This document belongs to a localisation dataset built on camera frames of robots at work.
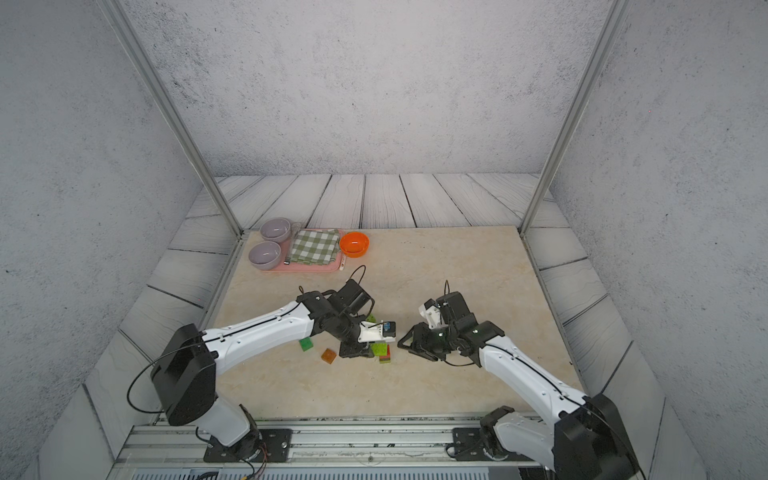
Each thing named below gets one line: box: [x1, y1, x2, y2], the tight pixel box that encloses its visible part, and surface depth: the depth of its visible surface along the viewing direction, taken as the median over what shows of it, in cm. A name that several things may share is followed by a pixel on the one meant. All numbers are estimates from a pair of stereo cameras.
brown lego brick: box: [321, 348, 337, 365], surface depth 89 cm
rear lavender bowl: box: [260, 217, 291, 243], surface depth 117 cm
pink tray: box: [269, 228, 344, 273], surface depth 113 cm
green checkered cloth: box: [289, 228, 340, 266], surface depth 117 cm
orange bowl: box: [340, 231, 370, 258], surface depth 114 cm
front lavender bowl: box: [248, 241, 282, 270], surface depth 110 cm
